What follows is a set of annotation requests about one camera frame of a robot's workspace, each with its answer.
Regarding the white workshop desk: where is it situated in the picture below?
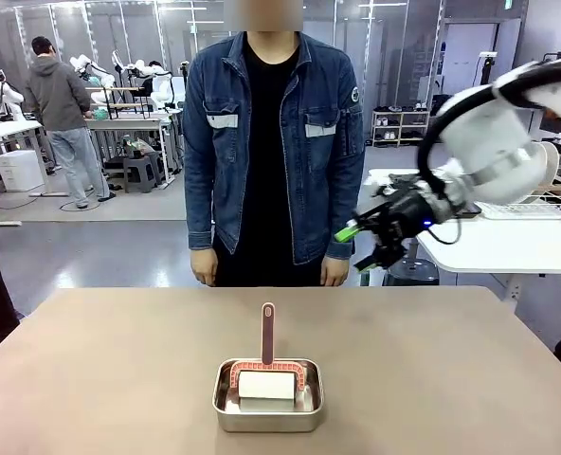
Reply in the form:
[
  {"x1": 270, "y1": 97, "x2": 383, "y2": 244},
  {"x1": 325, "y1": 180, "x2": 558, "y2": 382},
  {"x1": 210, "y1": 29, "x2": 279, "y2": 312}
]
[
  {"x1": 83, "y1": 113, "x2": 177, "y2": 186},
  {"x1": 0, "y1": 120, "x2": 45, "y2": 227}
]

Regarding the pink handled lint roller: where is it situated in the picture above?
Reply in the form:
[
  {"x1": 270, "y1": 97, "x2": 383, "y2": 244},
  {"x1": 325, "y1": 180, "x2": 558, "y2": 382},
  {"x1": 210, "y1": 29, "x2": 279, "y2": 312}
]
[{"x1": 227, "y1": 301, "x2": 306, "y2": 402}]

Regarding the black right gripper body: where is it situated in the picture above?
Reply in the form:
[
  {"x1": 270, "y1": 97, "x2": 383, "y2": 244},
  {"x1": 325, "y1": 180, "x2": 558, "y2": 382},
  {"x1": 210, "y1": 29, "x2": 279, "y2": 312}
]
[{"x1": 374, "y1": 191, "x2": 447, "y2": 241}]

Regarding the white drawer cabinet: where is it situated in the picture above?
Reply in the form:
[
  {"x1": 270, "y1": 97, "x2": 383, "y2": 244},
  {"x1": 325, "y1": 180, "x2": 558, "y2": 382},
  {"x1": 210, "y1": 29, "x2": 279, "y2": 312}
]
[{"x1": 0, "y1": 150, "x2": 45, "y2": 193}]

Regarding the rectangular stainless steel tray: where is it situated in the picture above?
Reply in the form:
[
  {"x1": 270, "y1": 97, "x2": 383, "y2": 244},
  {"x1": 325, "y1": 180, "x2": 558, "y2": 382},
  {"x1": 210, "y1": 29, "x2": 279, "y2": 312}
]
[{"x1": 211, "y1": 357, "x2": 325, "y2": 433}]

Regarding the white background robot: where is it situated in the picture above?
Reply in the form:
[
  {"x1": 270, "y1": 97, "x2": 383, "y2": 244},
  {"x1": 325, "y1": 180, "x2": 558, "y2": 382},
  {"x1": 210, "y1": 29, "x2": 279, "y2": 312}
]
[
  {"x1": 136, "y1": 59, "x2": 175, "y2": 113},
  {"x1": 69, "y1": 54, "x2": 116, "y2": 103},
  {"x1": 0, "y1": 65, "x2": 26, "y2": 122}
]

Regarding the person's left forearm denim sleeve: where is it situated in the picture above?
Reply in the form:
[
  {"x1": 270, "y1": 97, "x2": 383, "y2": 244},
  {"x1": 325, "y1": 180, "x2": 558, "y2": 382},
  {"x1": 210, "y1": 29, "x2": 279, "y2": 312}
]
[{"x1": 325, "y1": 174, "x2": 367, "y2": 260}]

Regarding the grey plastic step stool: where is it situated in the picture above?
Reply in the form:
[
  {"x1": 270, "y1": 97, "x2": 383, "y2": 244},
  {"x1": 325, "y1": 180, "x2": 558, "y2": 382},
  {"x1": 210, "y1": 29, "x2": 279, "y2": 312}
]
[{"x1": 121, "y1": 154, "x2": 166, "y2": 193}]

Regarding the white side table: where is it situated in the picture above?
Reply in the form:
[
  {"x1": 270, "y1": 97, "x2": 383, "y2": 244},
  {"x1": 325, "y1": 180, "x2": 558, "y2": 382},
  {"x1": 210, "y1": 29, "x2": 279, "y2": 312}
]
[{"x1": 363, "y1": 168, "x2": 561, "y2": 304}]

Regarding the person's left hand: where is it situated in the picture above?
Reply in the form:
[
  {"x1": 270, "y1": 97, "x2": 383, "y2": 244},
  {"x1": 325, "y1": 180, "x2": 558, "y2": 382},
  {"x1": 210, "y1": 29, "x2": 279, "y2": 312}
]
[{"x1": 320, "y1": 255, "x2": 351, "y2": 288}]

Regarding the white shoe rack with shoes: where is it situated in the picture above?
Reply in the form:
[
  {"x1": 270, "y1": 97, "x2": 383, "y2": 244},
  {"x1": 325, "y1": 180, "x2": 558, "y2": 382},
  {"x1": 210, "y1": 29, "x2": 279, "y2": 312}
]
[{"x1": 371, "y1": 106, "x2": 431, "y2": 148}]

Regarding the person in denim jacket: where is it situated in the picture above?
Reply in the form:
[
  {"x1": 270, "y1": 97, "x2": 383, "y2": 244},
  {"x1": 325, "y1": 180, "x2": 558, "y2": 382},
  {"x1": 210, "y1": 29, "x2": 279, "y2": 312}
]
[{"x1": 183, "y1": 27, "x2": 367, "y2": 289}]

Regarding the white open door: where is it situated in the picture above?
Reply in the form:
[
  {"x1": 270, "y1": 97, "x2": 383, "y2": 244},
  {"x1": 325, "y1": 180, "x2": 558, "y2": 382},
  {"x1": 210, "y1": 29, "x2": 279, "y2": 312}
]
[{"x1": 469, "y1": 18, "x2": 523, "y2": 96}]

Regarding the man in grey hoodie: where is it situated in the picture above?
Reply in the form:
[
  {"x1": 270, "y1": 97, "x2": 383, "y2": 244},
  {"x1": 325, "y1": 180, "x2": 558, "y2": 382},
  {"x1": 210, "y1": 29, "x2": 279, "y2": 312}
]
[{"x1": 23, "y1": 36, "x2": 116, "y2": 209}]

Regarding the person's right forearm denim sleeve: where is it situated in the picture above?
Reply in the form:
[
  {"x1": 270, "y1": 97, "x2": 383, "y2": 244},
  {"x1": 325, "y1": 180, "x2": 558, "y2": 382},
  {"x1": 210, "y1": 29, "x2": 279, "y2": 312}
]
[{"x1": 184, "y1": 174, "x2": 218, "y2": 252}]

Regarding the white wire dish rack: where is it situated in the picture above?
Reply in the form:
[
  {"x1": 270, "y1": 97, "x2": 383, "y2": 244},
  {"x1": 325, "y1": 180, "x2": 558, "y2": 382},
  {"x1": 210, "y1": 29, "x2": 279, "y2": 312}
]
[{"x1": 479, "y1": 184, "x2": 561, "y2": 220}]

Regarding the person's right hand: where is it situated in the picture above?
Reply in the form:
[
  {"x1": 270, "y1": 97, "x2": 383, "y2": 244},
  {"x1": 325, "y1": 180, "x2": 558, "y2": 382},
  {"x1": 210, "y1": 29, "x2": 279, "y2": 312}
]
[{"x1": 190, "y1": 248, "x2": 220, "y2": 287}]

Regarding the white plate in rack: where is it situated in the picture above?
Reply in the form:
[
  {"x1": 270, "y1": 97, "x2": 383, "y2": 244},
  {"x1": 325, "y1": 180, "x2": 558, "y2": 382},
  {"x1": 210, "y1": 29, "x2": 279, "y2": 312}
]
[{"x1": 540, "y1": 140, "x2": 561, "y2": 191}]

